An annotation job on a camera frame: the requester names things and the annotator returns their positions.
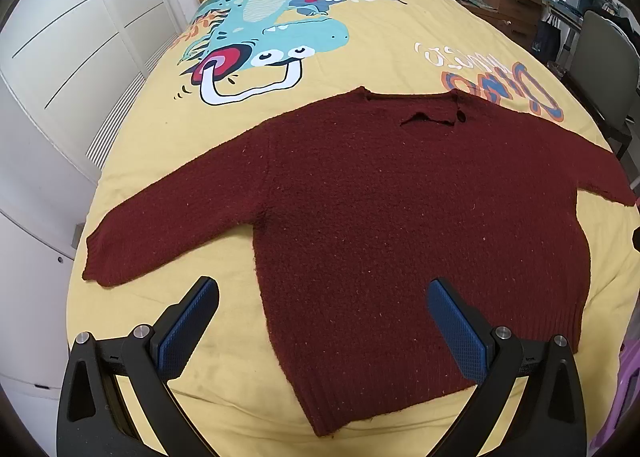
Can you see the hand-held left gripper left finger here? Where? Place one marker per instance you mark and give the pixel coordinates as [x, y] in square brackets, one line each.
[185, 327]

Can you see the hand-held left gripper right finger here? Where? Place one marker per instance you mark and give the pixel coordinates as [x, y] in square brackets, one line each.
[457, 332]

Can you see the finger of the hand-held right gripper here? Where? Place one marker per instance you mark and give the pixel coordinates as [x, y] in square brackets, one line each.
[636, 238]

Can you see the dark red knit sweater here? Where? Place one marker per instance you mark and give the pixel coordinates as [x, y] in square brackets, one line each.
[375, 212]

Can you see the grey chair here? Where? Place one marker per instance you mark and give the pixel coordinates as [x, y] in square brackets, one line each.
[600, 67]

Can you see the dark blue bag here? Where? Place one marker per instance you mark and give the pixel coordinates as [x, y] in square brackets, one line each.
[546, 39]

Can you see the yellow printed bedspread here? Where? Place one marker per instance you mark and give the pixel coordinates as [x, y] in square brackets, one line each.
[360, 57]

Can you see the white wardrobe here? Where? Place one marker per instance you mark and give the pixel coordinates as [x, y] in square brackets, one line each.
[75, 47]

